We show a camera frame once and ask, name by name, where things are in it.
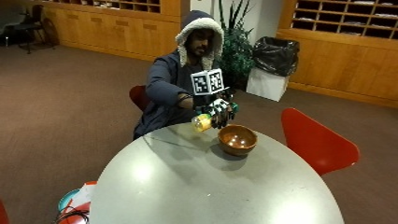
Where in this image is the red chair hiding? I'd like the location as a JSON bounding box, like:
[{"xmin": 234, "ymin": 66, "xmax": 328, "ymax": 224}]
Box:
[
  {"xmin": 127, "ymin": 85, "xmax": 153, "ymax": 112},
  {"xmin": 279, "ymin": 107, "xmax": 360, "ymax": 177}
]

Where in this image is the black cable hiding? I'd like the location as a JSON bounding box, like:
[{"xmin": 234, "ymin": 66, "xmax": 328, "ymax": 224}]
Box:
[{"xmin": 53, "ymin": 206, "xmax": 90, "ymax": 224}]

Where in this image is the white marker cube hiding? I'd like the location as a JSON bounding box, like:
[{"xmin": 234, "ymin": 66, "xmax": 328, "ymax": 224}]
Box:
[{"xmin": 188, "ymin": 68, "xmax": 226, "ymax": 96}]

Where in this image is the white paper sheet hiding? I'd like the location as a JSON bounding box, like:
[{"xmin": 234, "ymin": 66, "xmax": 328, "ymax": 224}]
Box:
[{"xmin": 66, "ymin": 182, "xmax": 98, "ymax": 209}]

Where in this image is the white waste bin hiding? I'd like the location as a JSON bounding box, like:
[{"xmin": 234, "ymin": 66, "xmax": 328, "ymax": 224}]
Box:
[{"xmin": 244, "ymin": 66, "xmax": 291, "ymax": 103}]

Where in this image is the green potted plant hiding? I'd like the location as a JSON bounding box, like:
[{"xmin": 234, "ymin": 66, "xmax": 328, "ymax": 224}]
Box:
[{"xmin": 216, "ymin": 0, "xmax": 255, "ymax": 91}]

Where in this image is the teal round container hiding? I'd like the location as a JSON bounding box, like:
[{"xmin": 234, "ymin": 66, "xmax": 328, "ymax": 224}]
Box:
[{"xmin": 57, "ymin": 188, "xmax": 82, "ymax": 213}]

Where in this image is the yellow plastic bottle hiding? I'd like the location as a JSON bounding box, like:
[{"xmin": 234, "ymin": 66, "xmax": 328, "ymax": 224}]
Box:
[{"xmin": 190, "ymin": 113, "xmax": 215, "ymax": 133}]

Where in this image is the brown wooden bowl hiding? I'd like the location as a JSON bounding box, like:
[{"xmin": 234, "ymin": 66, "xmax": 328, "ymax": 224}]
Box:
[{"xmin": 216, "ymin": 124, "xmax": 258, "ymax": 157}]

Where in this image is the black bin bag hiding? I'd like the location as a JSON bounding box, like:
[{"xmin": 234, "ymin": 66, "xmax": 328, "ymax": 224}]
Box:
[{"xmin": 251, "ymin": 35, "xmax": 300, "ymax": 77}]

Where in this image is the long wooden cabinet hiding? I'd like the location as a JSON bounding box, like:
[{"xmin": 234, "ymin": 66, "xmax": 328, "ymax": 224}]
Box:
[{"xmin": 23, "ymin": 0, "xmax": 183, "ymax": 62}]

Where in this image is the wooden cabinet with pigeonholes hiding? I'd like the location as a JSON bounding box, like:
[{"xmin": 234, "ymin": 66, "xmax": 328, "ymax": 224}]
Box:
[{"xmin": 274, "ymin": 0, "xmax": 398, "ymax": 108}]

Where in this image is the black chair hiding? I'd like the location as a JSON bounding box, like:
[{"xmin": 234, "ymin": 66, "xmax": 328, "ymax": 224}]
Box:
[{"xmin": 5, "ymin": 4, "xmax": 57, "ymax": 55}]

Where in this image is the the person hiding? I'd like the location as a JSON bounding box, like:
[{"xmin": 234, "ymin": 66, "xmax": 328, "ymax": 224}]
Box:
[{"xmin": 131, "ymin": 9, "xmax": 234, "ymax": 141}]

